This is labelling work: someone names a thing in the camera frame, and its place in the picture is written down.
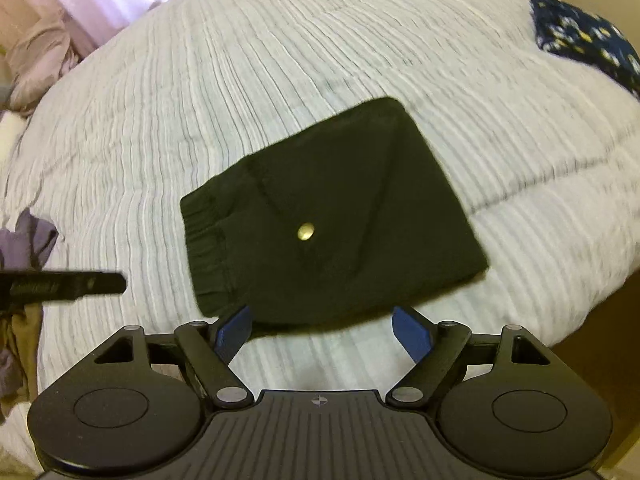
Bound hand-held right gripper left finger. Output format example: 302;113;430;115
94;305;256;408

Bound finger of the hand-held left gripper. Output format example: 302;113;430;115
75;271;127;301

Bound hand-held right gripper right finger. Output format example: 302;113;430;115
390;306;549;408

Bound dark olive pants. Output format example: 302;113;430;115
180;96;491;334

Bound brown cloth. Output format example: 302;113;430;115
0;304;45;411

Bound purple cloth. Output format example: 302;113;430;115
0;209;60;273

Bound beige pink cloth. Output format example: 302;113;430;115
0;0;85;112

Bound white striped bedspread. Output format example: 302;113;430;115
0;0;640;461

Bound blue floral cloth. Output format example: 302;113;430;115
529;0;640;99

